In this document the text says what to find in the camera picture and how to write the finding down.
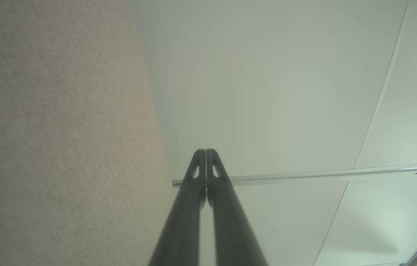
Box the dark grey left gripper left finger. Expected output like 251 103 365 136
149 149 207 266

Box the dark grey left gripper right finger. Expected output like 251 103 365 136
207 149 268 266

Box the grey fabric sofa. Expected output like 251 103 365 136
0 0 176 266

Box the light grey wall rail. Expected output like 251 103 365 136
172 161 417 187

